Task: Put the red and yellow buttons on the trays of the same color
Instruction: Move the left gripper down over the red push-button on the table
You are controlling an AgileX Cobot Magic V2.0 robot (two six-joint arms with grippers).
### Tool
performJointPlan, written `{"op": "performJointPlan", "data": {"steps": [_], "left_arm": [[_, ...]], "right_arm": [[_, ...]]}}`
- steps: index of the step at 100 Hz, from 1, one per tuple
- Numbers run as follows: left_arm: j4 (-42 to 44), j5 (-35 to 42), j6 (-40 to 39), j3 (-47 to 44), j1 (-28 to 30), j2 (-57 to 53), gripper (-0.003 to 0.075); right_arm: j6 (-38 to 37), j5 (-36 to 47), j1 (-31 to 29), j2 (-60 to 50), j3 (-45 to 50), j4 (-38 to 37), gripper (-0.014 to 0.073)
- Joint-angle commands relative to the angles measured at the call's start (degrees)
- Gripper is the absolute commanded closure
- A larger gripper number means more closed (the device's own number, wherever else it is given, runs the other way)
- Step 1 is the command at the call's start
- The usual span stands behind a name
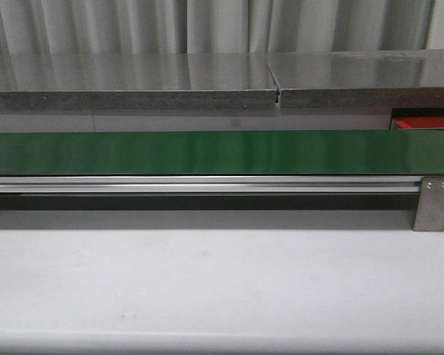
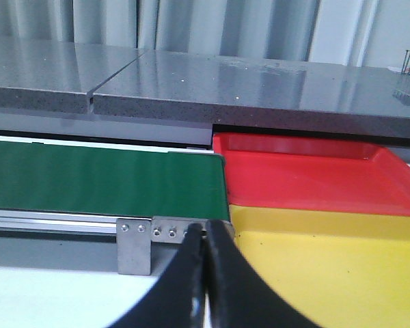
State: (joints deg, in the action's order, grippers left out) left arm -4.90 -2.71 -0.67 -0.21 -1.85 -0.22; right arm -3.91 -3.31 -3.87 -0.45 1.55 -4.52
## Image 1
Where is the green conveyor belt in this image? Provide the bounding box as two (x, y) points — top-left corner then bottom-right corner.
(0, 129), (444, 176)

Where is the left grey stone counter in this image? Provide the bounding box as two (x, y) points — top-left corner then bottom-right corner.
(0, 53), (278, 112)

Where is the grey stone counter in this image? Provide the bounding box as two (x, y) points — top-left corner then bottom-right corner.
(0, 53), (278, 112)
(266, 50), (444, 109)

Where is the right grey stone counter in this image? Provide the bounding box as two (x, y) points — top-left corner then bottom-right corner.
(266, 50), (444, 109)

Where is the red plastic bin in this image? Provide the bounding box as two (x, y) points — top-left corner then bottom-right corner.
(391, 116), (444, 129)

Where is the grey pleated curtain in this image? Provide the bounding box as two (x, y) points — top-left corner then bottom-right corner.
(0, 1), (434, 54)

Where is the aluminium conveyor side rail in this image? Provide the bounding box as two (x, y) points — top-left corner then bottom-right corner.
(0, 175), (423, 194)

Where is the steel conveyor support bracket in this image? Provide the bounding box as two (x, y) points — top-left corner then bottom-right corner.
(413, 176), (444, 231)

